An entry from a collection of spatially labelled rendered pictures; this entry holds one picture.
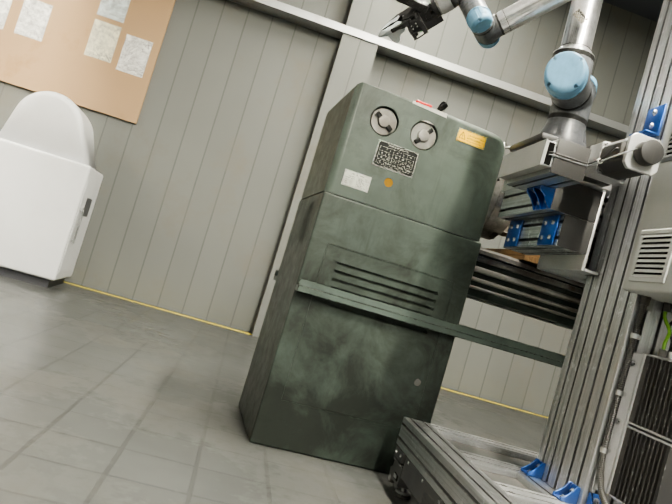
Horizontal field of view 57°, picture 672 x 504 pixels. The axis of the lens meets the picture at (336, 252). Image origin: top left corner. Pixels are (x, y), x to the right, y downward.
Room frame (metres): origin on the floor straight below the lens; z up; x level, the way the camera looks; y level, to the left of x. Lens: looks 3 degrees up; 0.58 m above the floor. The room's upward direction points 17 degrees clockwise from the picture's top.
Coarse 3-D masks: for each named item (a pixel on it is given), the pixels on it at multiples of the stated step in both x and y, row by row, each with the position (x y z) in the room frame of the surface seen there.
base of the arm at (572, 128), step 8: (560, 112) 1.84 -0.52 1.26; (552, 120) 1.85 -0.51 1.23; (560, 120) 1.83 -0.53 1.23; (568, 120) 1.82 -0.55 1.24; (576, 120) 1.82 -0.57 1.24; (584, 120) 1.83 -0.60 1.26; (544, 128) 1.86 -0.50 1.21; (552, 128) 1.83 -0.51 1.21; (560, 128) 1.82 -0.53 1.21; (568, 128) 1.81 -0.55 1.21; (576, 128) 1.82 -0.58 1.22; (584, 128) 1.84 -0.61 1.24; (560, 136) 1.81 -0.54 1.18; (568, 136) 1.80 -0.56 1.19; (576, 136) 1.81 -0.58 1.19; (584, 136) 1.85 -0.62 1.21; (584, 144) 1.82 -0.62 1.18
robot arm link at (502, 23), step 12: (528, 0) 1.94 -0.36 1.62; (540, 0) 1.93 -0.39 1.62; (552, 0) 1.92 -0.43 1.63; (564, 0) 1.92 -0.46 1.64; (504, 12) 1.97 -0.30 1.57; (516, 12) 1.96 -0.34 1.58; (528, 12) 1.95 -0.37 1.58; (540, 12) 1.95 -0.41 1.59; (504, 24) 1.98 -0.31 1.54; (516, 24) 1.98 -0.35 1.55; (480, 36) 2.00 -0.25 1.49; (492, 36) 2.01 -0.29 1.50
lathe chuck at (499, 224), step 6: (504, 180) 2.32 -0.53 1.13; (498, 198) 2.32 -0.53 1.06; (498, 204) 2.32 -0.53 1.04; (498, 210) 2.33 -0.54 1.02; (492, 216) 2.34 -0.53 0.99; (486, 222) 2.36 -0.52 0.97; (492, 222) 2.36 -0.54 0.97; (498, 222) 2.36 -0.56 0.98; (504, 222) 2.36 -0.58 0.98; (486, 228) 2.39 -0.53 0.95; (492, 228) 2.39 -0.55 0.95; (498, 228) 2.38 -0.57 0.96; (504, 228) 2.38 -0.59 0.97; (486, 234) 2.43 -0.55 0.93
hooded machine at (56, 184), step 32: (32, 96) 4.13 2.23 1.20; (64, 96) 4.19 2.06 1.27; (32, 128) 4.14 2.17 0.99; (64, 128) 4.18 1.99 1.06; (0, 160) 4.08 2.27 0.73; (32, 160) 4.12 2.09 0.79; (64, 160) 4.16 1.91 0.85; (0, 192) 4.09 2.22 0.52; (32, 192) 4.13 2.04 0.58; (64, 192) 4.17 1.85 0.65; (96, 192) 4.63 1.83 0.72; (0, 224) 4.10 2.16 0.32; (32, 224) 4.14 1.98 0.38; (64, 224) 4.18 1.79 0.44; (0, 256) 4.12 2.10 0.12; (32, 256) 4.15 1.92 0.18; (64, 256) 4.24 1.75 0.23
